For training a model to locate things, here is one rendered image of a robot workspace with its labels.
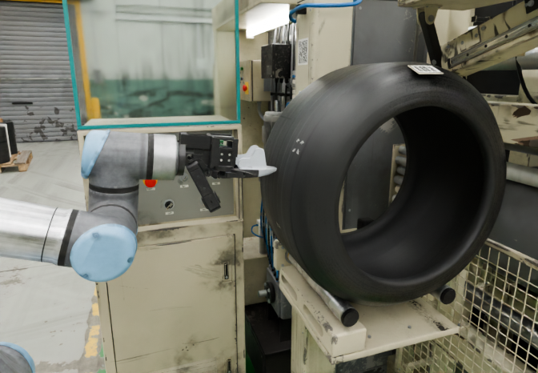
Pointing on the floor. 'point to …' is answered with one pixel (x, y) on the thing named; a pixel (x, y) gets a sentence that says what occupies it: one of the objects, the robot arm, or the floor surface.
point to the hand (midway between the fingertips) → (270, 172)
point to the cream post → (320, 22)
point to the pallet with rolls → (8, 154)
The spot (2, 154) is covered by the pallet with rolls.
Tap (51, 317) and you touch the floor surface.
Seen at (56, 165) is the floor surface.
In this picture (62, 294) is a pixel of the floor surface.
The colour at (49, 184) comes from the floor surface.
